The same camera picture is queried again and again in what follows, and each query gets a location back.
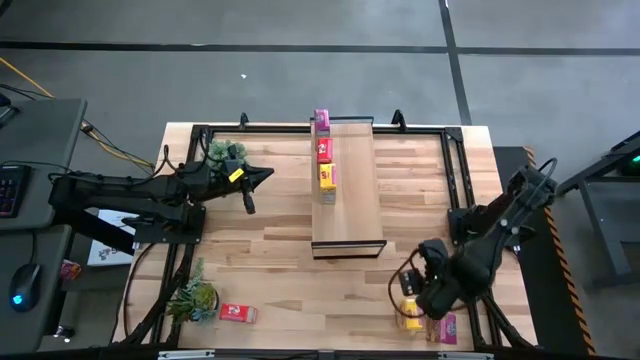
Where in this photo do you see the black aluminium rail frame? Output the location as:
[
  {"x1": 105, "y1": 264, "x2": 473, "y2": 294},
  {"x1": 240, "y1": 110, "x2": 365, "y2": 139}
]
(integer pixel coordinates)
[{"x1": 113, "y1": 109, "x2": 537, "y2": 351}]

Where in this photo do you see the grey metal stand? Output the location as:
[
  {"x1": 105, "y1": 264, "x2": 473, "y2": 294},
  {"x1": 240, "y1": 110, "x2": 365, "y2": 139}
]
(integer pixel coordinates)
[{"x1": 551, "y1": 129, "x2": 640, "y2": 292}]

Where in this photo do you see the white printed sheet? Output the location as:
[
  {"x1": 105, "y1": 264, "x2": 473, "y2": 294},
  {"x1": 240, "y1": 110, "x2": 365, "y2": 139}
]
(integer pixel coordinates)
[{"x1": 86, "y1": 209, "x2": 140, "y2": 268}]

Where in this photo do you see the yellow cable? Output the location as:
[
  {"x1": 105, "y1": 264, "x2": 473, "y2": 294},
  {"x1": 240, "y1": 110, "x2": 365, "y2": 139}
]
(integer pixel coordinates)
[{"x1": 0, "y1": 56, "x2": 157, "y2": 169}]

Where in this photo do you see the black mat with hazard stripes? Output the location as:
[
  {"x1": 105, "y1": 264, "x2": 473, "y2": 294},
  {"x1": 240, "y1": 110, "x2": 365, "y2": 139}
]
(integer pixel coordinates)
[{"x1": 492, "y1": 145, "x2": 597, "y2": 357}]

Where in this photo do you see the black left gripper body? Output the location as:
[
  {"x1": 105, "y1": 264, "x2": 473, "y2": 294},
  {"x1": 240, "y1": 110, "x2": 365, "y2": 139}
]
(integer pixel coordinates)
[{"x1": 214, "y1": 144, "x2": 257, "y2": 215}]

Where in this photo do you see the Froot Loops cereal box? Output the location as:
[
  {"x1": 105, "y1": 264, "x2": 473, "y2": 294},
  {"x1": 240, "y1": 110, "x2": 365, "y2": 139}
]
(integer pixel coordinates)
[
  {"x1": 218, "y1": 302, "x2": 259, "y2": 325},
  {"x1": 316, "y1": 137, "x2": 335, "y2": 165}
]

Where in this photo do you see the spiky green succulent plant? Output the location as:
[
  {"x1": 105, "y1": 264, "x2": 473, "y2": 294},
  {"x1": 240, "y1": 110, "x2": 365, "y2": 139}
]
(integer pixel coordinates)
[{"x1": 165, "y1": 256, "x2": 221, "y2": 327}]

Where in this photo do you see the silver metal bracket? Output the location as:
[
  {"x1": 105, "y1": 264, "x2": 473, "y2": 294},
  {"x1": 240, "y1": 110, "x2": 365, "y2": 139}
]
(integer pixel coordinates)
[
  {"x1": 157, "y1": 349, "x2": 217, "y2": 360},
  {"x1": 437, "y1": 351, "x2": 495, "y2": 360}
]

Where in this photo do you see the Raisin Bran cereal box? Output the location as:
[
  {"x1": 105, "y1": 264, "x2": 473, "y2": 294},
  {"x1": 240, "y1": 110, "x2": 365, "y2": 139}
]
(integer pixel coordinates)
[
  {"x1": 425, "y1": 312, "x2": 459, "y2": 346},
  {"x1": 313, "y1": 108, "x2": 332, "y2": 139}
]

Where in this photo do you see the black backlit keyboard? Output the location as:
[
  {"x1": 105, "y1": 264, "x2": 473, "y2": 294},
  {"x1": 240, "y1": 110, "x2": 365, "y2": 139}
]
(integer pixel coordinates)
[{"x1": 0, "y1": 164, "x2": 33, "y2": 219}]

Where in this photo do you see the Corn Pops cereal box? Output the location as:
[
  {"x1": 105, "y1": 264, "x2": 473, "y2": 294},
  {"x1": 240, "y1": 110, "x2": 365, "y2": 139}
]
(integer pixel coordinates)
[
  {"x1": 318, "y1": 162, "x2": 338, "y2": 206},
  {"x1": 397, "y1": 297, "x2": 427, "y2": 334}
]

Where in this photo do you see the wooden shelf with black frame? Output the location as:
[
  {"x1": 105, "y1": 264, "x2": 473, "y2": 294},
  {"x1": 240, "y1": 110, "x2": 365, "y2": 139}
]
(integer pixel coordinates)
[{"x1": 309, "y1": 115, "x2": 389, "y2": 260}]

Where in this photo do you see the pink snack bag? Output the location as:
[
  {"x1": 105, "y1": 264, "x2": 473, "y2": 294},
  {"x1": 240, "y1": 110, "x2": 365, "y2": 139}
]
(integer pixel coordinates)
[{"x1": 59, "y1": 259, "x2": 83, "y2": 282}]

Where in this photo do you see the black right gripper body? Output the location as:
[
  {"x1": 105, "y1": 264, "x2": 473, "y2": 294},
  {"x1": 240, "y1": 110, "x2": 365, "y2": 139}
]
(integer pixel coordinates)
[{"x1": 417, "y1": 239, "x2": 461, "y2": 321}]

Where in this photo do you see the grey desk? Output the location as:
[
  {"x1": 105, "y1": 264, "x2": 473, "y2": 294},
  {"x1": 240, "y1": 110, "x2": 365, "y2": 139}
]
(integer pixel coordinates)
[
  {"x1": 0, "y1": 97, "x2": 88, "y2": 232},
  {"x1": 0, "y1": 224, "x2": 74, "y2": 354}
]

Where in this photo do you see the round green plant, white pot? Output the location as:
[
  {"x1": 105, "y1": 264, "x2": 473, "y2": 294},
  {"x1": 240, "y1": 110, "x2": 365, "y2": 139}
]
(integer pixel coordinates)
[{"x1": 206, "y1": 139, "x2": 249, "y2": 172}]

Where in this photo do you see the black computer mouse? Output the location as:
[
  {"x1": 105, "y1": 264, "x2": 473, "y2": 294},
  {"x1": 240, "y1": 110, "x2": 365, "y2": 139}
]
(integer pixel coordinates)
[{"x1": 8, "y1": 262, "x2": 43, "y2": 314}]

